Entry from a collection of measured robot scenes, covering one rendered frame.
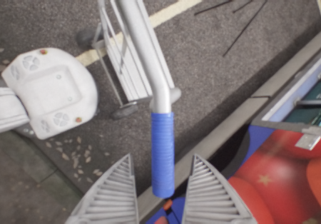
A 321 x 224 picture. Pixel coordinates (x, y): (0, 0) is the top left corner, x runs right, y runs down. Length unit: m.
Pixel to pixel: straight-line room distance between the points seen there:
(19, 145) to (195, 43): 1.93
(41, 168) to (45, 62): 0.87
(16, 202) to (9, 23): 1.44
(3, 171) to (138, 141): 1.09
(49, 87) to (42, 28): 0.62
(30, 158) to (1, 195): 0.34
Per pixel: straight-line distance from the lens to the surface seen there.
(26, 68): 1.21
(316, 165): 0.97
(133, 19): 0.22
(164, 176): 0.22
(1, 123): 1.17
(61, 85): 1.18
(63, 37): 1.59
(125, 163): 0.17
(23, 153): 1.57
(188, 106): 1.63
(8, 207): 1.76
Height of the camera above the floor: 1.41
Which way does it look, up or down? 72 degrees down
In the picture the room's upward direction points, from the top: 100 degrees clockwise
